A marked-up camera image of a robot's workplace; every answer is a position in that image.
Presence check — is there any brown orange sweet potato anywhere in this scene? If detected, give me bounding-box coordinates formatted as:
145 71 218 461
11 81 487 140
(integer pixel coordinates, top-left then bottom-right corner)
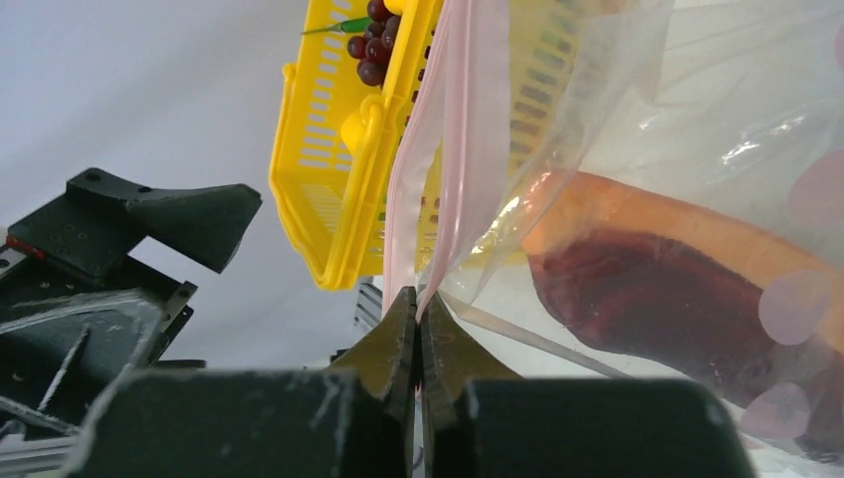
522 172 843 464

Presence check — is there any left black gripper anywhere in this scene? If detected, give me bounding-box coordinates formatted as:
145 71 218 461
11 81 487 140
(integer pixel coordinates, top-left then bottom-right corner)
1 168 262 456

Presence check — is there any yellow plastic basket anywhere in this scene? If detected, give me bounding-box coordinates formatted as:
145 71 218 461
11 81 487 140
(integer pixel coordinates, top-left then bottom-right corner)
269 0 581 293

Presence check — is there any clear zip top bag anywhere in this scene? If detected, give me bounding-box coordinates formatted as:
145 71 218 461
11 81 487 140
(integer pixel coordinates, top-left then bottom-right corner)
382 1 843 477

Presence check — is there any dark purple grape bunch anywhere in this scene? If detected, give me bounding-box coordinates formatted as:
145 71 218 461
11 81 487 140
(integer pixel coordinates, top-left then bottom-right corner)
344 0 401 87

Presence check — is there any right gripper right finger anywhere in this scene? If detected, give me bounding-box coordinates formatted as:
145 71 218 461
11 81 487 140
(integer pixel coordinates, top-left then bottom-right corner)
419 298 754 477

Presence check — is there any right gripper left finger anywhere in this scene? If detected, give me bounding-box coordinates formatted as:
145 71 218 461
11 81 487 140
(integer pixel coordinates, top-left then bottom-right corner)
62 287 417 477

